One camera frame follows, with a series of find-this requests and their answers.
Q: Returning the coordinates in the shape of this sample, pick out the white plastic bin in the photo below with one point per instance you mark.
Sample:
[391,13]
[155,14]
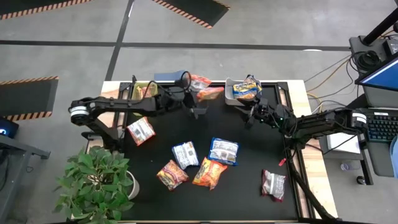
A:
[229,93]

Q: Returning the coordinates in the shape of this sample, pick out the black table clamp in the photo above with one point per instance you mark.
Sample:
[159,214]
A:
[134,78]

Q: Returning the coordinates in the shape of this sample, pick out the blue chair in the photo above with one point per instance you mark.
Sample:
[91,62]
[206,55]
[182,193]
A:
[395,155]
[164,75]

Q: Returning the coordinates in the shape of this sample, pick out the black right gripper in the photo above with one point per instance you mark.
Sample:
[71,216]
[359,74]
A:
[269,115]

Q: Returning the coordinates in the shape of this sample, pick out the black desk support bar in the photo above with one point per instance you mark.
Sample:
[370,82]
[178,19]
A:
[357,101]

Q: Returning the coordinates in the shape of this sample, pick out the white paper box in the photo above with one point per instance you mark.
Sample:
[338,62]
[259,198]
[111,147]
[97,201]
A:
[342,144]

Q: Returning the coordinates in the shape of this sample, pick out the white plant pot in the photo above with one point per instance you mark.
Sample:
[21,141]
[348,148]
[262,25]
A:
[134,186]

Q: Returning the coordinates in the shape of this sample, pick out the black hazard-striped floor mat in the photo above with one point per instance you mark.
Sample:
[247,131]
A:
[199,9]
[25,96]
[31,6]

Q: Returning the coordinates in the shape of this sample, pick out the green plastic bin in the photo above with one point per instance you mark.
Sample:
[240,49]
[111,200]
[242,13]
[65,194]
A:
[135,88]

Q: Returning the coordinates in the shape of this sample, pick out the grey computer desk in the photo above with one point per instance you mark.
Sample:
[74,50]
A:
[382,161]

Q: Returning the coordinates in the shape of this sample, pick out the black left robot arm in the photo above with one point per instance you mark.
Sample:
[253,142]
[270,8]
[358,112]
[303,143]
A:
[124,104]

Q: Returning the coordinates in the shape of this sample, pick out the small red tag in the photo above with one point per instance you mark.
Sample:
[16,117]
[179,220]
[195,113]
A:
[282,161]

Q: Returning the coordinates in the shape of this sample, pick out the grey side desk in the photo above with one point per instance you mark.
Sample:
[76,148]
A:
[15,149]

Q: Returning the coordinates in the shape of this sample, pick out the orange Maruchan noodle packet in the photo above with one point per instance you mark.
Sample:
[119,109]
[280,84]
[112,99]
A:
[210,93]
[199,82]
[209,172]
[140,131]

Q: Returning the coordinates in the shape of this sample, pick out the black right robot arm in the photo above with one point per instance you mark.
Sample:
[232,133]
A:
[323,123]

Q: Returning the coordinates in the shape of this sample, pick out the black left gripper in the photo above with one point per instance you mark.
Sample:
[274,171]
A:
[185,99]

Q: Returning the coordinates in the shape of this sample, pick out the green leafy plant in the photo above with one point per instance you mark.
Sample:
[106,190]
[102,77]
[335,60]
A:
[93,183]

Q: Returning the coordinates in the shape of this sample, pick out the clear water bottle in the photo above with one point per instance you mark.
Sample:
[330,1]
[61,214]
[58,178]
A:
[348,166]

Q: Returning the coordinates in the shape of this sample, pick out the computer monitor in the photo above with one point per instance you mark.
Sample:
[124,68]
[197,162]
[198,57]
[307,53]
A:
[382,76]

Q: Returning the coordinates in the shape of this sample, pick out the black blue-lit device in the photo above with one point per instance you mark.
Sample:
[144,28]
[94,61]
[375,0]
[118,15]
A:
[6,127]

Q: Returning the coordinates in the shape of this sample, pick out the dark red Maruchan noodle packet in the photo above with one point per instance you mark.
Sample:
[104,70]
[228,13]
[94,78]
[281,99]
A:
[172,175]
[273,185]
[146,91]

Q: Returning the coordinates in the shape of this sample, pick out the grey equipment base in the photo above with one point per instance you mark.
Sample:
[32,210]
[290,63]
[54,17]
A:
[357,46]

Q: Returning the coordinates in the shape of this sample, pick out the black caster wheel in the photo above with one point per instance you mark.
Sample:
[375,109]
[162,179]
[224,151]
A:
[360,180]

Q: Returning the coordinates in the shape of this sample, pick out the black stand pole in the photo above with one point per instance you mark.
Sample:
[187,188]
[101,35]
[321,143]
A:
[381,28]

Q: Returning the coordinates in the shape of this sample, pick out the black backlit keyboard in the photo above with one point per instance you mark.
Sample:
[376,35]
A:
[384,126]

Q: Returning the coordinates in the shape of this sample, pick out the black aluminium table frame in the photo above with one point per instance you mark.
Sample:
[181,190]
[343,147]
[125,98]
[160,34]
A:
[123,86]

